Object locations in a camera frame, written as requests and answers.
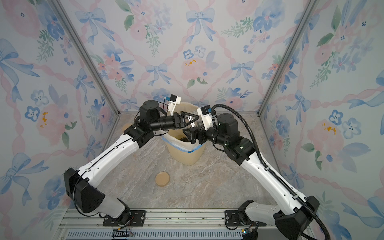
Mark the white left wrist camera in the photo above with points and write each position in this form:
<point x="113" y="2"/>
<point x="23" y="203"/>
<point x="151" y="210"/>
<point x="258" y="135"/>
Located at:
<point x="173" y="101"/>

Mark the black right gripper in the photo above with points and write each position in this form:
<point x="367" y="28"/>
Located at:
<point x="202" y="131"/>

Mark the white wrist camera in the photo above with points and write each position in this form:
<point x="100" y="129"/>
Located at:
<point x="173" y="101"/>
<point x="206" y="117"/>

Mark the glass jar tan lid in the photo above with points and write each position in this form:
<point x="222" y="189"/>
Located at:
<point x="191" y="122"/>

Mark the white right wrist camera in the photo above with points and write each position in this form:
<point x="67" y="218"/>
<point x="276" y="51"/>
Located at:
<point x="206" y="117"/>

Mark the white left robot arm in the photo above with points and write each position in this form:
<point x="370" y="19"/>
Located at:
<point x="82" y="184"/>

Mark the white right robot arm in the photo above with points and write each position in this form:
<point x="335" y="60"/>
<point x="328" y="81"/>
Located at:
<point x="293" y="211"/>

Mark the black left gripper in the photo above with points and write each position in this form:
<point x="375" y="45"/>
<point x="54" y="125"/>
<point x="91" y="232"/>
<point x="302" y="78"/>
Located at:
<point x="179" y="121"/>

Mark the translucent bin liner blue band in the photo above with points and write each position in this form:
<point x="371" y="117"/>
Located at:
<point x="176" y="140"/>

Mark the cream ribbed trash bin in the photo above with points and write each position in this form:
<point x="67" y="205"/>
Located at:
<point x="185" y="152"/>

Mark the aluminium mounting rail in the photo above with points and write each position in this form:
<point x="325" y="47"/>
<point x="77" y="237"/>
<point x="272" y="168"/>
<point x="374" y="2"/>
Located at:
<point x="163" y="224"/>

